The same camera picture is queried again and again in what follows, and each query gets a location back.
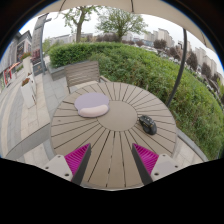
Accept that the black computer mouse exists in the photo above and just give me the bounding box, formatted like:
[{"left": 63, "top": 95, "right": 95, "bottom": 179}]
[{"left": 138, "top": 114, "right": 158, "bottom": 136}]

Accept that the lilac mouse pad with wrist rest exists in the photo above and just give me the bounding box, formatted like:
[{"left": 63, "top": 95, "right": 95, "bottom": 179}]
[{"left": 73, "top": 92, "right": 111, "bottom": 119}]

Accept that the white planter with flowers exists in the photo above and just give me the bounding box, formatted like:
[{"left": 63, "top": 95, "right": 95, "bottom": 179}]
[
  {"left": 20, "top": 78, "right": 37, "bottom": 109},
  {"left": 21, "top": 52, "right": 34, "bottom": 77}
]

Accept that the thin-crowned tree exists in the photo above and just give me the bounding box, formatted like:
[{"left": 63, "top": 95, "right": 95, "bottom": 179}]
[{"left": 61, "top": 4, "right": 101, "bottom": 44}]

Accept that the grey slatted outdoor chair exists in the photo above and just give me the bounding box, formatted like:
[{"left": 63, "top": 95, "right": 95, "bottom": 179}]
[{"left": 63, "top": 60, "right": 111, "bottom": 94}]

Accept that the group of distant apartment buildings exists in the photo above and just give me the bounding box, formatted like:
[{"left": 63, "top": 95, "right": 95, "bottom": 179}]
[{"left": 143, "top": 28, "right": 221, "bottom": 78}]

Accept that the beige parasol canopy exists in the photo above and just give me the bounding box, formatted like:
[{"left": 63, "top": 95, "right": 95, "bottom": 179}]
[{"left": 33, "top": 0, "right": 214, "bottom": 51}]

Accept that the shop building with signs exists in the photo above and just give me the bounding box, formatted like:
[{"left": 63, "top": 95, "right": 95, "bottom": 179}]
[{"left": 0, "top": 29, "right": 33, "bottom": 94}]

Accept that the dense green tree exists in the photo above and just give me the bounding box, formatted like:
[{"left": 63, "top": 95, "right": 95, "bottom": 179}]
[{"left": 95, "top": 7, "right": 148, "bottom": 43}]

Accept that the tall grey sign pillar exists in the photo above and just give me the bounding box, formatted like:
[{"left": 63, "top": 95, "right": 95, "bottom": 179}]
[{"left": 30, "top": 13, "right": 52, "bottom": 76}]

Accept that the green trimmed hedge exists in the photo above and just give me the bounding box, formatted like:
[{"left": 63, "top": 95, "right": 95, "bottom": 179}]
[{"left": 48, "top": 41, "right": 224, "bottom": 161}]

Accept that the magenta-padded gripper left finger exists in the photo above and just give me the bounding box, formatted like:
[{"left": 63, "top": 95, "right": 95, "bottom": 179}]
[{"left": 41, "top": 143, "right": 92, "bottom": 187}]

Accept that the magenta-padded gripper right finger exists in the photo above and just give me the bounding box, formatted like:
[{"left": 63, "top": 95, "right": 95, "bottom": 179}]
[{"left": 131, "top": 143, "right": 183, "bottom": 187}]

